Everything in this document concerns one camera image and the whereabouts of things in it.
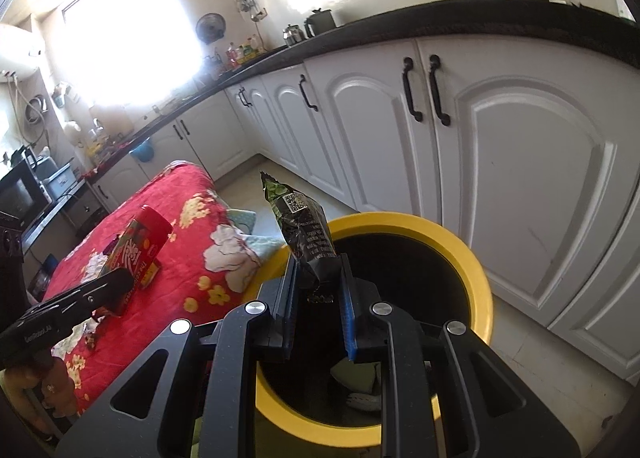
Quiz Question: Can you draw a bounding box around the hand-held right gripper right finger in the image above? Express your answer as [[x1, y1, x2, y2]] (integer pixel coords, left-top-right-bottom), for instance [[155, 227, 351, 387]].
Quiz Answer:
[[337, 253, 583, 458]]

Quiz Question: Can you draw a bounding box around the row of condiment bottles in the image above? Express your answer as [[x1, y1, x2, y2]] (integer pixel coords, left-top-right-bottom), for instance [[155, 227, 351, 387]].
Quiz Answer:
[[215, 36, 271, 72]]

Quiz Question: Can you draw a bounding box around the black microwave oven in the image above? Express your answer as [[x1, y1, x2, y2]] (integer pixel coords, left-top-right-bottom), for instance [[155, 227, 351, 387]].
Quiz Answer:
[[0, 158, 53, 234]]

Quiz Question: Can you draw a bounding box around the black pot on counter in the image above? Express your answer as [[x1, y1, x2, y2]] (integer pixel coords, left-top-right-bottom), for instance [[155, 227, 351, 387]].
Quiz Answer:
[[304, 8, 335, 38]]

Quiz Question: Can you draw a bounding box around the black wall fan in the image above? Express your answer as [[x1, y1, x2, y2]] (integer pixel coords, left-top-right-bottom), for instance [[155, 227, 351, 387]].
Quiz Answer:
[[196, 13, 224, 45]]

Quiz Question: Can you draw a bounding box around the kitchen window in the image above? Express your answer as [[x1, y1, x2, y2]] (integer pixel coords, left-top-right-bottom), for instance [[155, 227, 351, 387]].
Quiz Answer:
[[62, 0, 201, 109]]

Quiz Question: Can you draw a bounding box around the white foam net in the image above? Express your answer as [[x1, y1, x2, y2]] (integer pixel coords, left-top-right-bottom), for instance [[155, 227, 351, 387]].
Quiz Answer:
[[347, 392, 383, 411]]

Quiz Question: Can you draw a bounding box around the blue hanging bin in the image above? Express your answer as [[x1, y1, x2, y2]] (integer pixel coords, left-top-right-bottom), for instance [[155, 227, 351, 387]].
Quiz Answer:
[[130, 138, 155, 162]]

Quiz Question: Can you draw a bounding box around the light green foam net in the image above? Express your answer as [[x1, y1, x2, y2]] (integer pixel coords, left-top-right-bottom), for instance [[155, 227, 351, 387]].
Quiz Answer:
[[330, 359, 382, 391]]

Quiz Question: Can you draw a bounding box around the black kitchen countertop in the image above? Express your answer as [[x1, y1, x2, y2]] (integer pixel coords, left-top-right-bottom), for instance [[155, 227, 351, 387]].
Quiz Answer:
[[82, 0, 640, 184]]

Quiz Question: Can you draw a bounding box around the person's left hand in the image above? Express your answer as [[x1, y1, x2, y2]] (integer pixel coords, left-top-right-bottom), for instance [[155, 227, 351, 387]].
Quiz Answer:
[[0, 355, 81, 444]]

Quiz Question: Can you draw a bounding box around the black green snack wrapper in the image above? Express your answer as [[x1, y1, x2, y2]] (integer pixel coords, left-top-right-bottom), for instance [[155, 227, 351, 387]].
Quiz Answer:
[[260, 171, 337, 306]]

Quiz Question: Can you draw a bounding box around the red floral blanket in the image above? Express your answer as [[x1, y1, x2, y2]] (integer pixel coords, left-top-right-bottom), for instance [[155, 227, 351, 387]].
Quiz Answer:
[[42, 161, 291, 414]]

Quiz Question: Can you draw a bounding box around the white water heater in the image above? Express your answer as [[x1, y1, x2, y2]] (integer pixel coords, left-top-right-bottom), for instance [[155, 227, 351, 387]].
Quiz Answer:
[[0, 23, 46, 79]]

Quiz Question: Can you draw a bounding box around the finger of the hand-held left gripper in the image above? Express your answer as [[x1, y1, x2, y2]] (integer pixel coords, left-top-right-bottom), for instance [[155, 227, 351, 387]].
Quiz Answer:
[[0, 211, 25, 289], [35, 268, 133, 324]]

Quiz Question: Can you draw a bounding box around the grey storage box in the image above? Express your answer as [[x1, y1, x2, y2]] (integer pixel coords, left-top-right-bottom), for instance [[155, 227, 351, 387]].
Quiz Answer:
[[42, 163, 76, 199]]

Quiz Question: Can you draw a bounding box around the red snack box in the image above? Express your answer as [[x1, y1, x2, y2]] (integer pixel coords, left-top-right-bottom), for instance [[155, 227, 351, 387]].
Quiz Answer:
[[102, 205, 173, 316]]

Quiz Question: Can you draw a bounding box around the yellow rimmed trash bin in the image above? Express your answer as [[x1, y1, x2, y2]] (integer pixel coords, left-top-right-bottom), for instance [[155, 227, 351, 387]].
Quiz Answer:
[[255, 211, 493, 446]]

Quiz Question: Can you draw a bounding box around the small dark candy wrapper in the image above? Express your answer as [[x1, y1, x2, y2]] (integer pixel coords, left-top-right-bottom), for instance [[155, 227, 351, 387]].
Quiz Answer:
[[82, 321, 103, 351]]

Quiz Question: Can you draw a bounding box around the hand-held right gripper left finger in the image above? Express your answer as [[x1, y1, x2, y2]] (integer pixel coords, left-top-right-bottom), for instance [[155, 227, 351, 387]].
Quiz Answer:
[[55, 258, 301, 458]]

